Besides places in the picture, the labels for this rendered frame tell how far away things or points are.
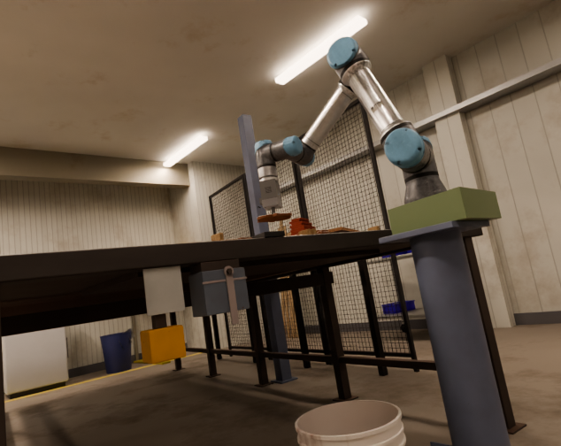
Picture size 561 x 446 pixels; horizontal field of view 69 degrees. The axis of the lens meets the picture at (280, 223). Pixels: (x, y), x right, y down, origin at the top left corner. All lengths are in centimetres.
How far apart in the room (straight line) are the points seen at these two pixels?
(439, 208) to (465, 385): 55
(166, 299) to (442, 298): 85
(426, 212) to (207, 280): 72
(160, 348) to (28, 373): 505
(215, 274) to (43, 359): 507
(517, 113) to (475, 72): 71
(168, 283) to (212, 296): 12
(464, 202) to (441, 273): 24
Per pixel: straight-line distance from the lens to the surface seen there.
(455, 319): 143
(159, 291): 113
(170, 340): 110
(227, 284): 117
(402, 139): 137
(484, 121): 528
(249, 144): 385
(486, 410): 150
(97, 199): 740
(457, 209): 136
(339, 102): 168
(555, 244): 496
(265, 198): 158
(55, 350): 613
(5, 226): 702
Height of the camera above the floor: 74
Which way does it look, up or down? 9 degrees up
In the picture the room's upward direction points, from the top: 9 degrees counter-clockwise
